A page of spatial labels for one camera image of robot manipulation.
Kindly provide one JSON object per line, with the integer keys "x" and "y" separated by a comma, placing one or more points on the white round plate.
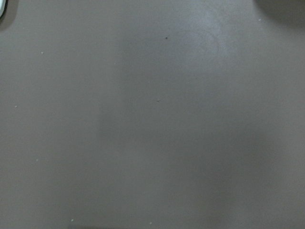
{"x": 2, "y": 7}

